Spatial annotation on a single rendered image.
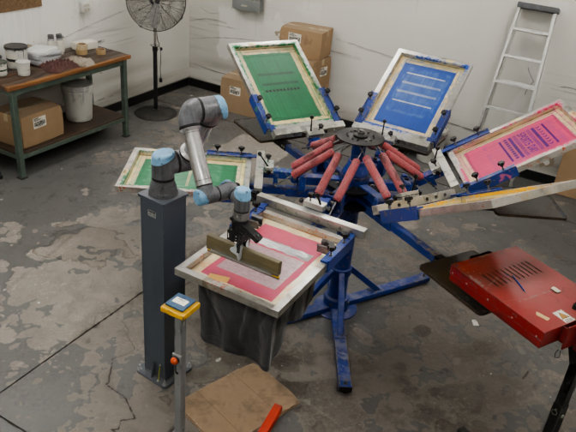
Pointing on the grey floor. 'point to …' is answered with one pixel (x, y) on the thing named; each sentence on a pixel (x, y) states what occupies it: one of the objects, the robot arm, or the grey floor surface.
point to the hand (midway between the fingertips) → (243, 256)
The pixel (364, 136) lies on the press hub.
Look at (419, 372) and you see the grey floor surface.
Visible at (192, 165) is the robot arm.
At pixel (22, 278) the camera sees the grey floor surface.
